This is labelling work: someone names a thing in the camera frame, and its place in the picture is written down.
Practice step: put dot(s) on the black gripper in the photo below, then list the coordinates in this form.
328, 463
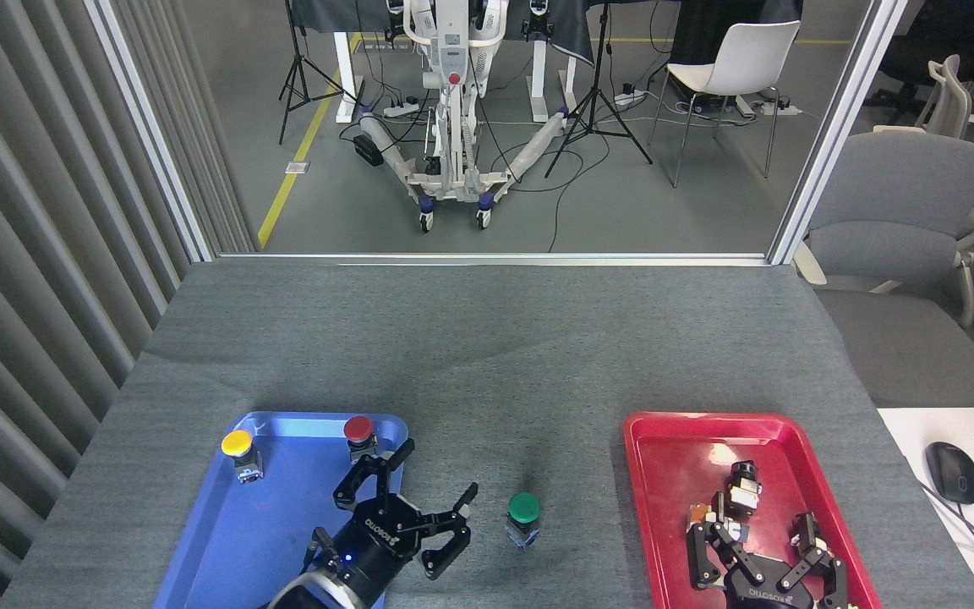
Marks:
764, 596
377, 541

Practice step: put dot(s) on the green push button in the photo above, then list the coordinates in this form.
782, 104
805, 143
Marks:
524, 506

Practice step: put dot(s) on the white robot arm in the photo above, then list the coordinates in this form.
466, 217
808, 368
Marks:
309, 596

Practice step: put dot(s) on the red push button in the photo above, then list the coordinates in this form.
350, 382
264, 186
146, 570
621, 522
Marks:
358, 428

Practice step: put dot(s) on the yellow push button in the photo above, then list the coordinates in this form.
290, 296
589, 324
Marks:
237, 441

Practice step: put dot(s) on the blue plastic tray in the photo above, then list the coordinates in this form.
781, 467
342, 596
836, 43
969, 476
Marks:
284, 524

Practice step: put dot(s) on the red plastic tray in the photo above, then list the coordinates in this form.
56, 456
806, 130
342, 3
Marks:
673, 474

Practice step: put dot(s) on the white side desk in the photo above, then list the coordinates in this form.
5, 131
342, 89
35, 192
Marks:
910, 440

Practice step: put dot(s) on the black computer mouse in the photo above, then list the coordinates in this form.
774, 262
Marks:
952, 472

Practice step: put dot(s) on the floor outlet plate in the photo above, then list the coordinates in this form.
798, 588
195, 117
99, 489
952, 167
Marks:
297, 167

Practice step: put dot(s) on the black power brick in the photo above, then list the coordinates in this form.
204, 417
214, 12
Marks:
367, 150

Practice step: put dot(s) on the grey office chair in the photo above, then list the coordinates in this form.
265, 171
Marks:
901, 186

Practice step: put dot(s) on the white power strip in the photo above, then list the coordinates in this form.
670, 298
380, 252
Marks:
400, 108
779, 106
631, 97

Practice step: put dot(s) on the white desk leg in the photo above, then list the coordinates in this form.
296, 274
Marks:
540, 80
345, 76

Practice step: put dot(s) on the white stand on wheels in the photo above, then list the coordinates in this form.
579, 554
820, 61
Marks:
453, 51

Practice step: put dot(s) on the black tripod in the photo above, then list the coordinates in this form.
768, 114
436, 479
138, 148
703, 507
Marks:
599, 59
293, 25

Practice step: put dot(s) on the white office chair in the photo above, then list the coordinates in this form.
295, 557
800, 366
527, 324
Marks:
952, 101

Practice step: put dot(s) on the black table cloth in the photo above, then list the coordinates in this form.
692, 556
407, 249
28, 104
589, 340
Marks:
571, 34

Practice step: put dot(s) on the white plastic chair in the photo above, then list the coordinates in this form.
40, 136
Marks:
749, 59

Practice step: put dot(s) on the black fabric cover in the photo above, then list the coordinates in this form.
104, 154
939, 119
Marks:
698, 25

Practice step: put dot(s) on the black office chair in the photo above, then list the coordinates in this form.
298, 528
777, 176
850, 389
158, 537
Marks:
927, 42

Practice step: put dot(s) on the orange white switch block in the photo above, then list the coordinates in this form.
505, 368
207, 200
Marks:
736, 531

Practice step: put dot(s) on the black orange switch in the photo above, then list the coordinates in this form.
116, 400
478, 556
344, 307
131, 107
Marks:
825, 548

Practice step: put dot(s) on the silver frame rail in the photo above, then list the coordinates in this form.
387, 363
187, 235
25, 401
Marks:
495, 258

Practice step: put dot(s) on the silver frame post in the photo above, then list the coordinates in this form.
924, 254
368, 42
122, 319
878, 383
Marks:
834, 127
149, 127

